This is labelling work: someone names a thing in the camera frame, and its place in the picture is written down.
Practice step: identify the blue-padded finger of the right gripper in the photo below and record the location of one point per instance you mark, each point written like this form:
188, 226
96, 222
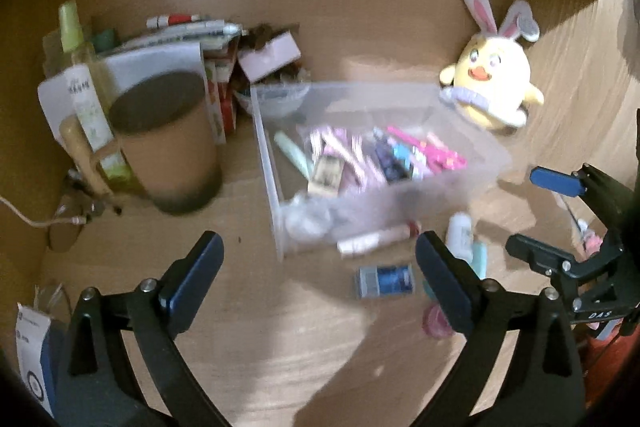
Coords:
557, 182

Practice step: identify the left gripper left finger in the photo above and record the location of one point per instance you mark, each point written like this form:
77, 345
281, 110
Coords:
96, 383

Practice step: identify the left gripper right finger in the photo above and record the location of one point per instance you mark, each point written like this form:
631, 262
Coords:
543, 385

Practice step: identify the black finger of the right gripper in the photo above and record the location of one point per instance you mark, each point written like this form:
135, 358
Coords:
545, 259

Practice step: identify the peach pink tube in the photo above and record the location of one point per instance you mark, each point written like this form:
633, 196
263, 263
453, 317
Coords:
434, 141

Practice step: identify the small gold patterned box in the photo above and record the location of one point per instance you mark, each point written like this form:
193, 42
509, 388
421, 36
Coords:
326, 179

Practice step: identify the white blue paper bag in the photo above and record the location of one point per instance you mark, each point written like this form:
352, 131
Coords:
39, 341

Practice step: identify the white green-label bottle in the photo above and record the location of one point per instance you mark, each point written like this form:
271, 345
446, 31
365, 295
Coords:
459, 236

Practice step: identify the pink round compact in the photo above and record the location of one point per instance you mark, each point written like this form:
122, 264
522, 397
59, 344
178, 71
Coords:
435, 323

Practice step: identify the magenta pink scissors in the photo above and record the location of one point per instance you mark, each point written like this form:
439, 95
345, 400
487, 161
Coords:
437, 160

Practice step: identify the yellow chick plush toy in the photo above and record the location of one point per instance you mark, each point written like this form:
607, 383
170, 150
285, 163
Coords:
491, 82

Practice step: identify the red white small tube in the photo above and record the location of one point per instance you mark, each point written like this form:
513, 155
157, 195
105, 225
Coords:
364, 244

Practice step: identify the dark purple spray bottle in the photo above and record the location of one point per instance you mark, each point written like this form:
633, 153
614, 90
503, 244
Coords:
390, 165

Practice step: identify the blue white small box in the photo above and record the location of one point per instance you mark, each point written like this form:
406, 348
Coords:
377, 281

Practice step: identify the clear plastic storage bin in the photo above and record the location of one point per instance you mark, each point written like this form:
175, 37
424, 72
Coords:
344, 119

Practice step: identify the white ointment tube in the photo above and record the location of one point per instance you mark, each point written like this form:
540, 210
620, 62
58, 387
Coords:
294, 154

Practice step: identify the brown cylindrical container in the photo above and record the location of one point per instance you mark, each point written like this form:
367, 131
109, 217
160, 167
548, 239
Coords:
163, 128

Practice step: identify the white bowl with jars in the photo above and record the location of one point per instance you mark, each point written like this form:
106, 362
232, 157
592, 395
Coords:
274, 101

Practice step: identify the green cap spray bottle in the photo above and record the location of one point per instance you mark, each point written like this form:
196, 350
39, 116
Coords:
85, 81

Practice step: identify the small pink white box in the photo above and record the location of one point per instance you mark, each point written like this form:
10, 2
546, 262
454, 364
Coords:
278, 52

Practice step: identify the red white marker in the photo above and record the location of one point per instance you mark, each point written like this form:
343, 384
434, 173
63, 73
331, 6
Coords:
164, 21

